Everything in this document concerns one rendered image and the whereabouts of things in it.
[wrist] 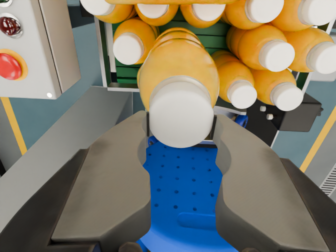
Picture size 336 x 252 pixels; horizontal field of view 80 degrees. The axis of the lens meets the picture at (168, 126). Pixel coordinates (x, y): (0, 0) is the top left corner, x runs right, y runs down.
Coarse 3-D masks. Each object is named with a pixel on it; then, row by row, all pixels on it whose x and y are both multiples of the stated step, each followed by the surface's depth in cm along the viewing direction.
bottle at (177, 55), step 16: (176, 32) 20; (192, 32) 25; (160, 48) 15; (176, 48) 14; (192, 48) 15; (144, 64) 16; (160, 64) 14; (176, 64) 13; (192, 64) 13; (208, 64) 14; (144, 80) 15; (160, 80) 13; (176, 80) 13; (192, 80) 13; (208, 80) 14; (144, 96) 15; (208, 96) 13
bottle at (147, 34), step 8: (136, 16) 38; (120, 24) 31; (128, 24) 30; (136, 24) 30; (144, 24) 31; (120, 32) 29; (128, 32) 28; (136, 32) 29; (144, 32) 30; (152, 32) 32; (144, 40) 30; (152, 40) 32; (144, 48) 30; (144, 56) 31
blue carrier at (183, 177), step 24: (168, 168) 40; (192, 168) 41; (216, 168) 41; (168, 192) 35; (192, 192) 35; (216, 192) 35; (168, 216) 31; (192, 216) 32; (144, 240) 33; (168, 240) 28; (192, 240) 28; (216, 240) 28
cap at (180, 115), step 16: (160, 96) 11; (176, 96) 11; (192, 96) 11; (160, 112) 11; (176, 112) 11; (192, 112) 11; (208, 112) 11; (160, 128) 12; (176, 128) 12; (192, 128) 12; (208, 128) 12; (176, 144) 13; (192, 144) 13
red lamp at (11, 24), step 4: (4, 16) 24; (8, 16) 25; (0, 20) 24; (4, 20) 24; (8, 20) 24; (12, 20) 25; (0, 24) 24; (4, 24) 24; (8, 24) 24; (12, 24) 24; (16, 24) 25; (0, 28) 25; (4, 28) 24; (8, 28) 24; (12, 28) 25; (16, 28) 25; (4, 32) 25; (8, 32) 25; (12, 32) 25; (16, 32) 25
